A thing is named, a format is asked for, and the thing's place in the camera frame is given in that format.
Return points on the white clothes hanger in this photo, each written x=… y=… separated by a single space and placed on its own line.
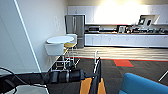
x=96 y=56

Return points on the white wardrobe door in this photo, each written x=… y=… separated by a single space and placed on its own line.
x=16 y=40

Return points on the stainless steel fridge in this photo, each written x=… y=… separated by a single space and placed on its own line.
x=75 y=30

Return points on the black garment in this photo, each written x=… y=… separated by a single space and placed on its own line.
x=96 y=80

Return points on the white lower kitchen cabinets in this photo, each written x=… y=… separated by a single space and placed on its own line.
x=126 y=40

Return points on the white round high table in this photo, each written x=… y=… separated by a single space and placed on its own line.
x=60 y=39

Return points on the white metal folding rack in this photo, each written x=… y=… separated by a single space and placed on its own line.
x=55 y=49

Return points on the yellow bar stool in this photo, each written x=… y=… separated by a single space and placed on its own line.
x=70 y=45

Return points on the black-framed countertop monitor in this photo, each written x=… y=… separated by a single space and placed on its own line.
x=145 y=20

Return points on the black microwave oven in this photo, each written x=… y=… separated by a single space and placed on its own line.
x=94 y=29

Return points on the silver countertop appliance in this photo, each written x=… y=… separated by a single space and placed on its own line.
x=122 y=29

